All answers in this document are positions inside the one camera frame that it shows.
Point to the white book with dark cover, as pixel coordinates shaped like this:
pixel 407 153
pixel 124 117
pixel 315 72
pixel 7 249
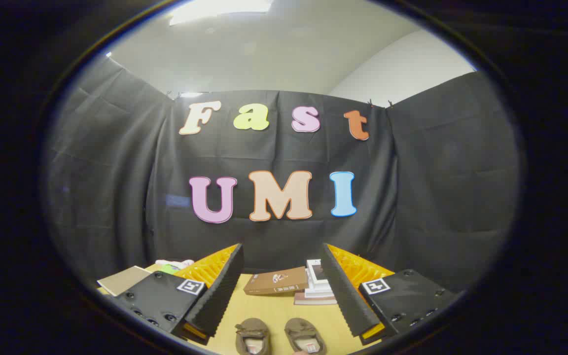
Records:
pixel 317 271

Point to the brown fuzzy slipper shoe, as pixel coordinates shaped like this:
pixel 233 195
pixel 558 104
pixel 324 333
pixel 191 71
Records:
pixel 305 335
pixel 253 335

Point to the ceiling light panel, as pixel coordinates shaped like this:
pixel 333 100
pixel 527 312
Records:
pixel 220 10

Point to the brown hardcover book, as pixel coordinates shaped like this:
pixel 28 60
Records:
pixel 276 282

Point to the plain white book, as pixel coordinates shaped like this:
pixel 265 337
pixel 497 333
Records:
pixel 319 291

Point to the beige fabric storage box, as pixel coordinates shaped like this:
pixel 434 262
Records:
pixel 124 279

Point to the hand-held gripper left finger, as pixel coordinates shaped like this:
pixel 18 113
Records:
pixel 220 291

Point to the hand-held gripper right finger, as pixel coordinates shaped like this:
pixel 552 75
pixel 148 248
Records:
pixel 345 296

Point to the plush doll with yellow hair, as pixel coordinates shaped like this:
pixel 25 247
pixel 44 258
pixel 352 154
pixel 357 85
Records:
pixel 173 265

